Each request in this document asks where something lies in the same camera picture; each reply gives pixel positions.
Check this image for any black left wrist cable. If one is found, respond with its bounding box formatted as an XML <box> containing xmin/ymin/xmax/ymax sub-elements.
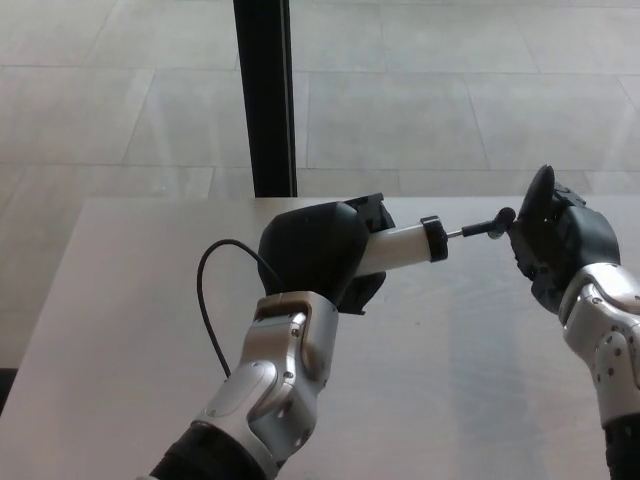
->
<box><xmin>196</xmin><ymin>239</ymin><xmax>287</xmax><ymax>379</ymax></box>

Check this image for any black vertical post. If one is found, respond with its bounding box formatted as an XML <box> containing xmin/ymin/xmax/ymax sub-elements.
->
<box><xmin>232</xmin><ymin>0</ymin><xmax>300</xmax><ymax>198</ymax></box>

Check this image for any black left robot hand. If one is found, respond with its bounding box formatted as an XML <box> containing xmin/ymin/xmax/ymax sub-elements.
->
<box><xmin>257</xmin><ymin>192</ymin><xmax>397</xmax><ymax>317</ymax></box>

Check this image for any white air pump black handle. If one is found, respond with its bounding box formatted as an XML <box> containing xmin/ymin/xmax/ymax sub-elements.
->
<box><xmin>358</xmin><ymin>206</ymin><xmax>518</xmax><ymax>277</ymax></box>

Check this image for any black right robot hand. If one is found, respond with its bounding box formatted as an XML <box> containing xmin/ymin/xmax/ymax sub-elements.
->
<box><xmin>507</xmin><ymin>163</ymin><xmax>622</xmax><ymax>326</ymax></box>

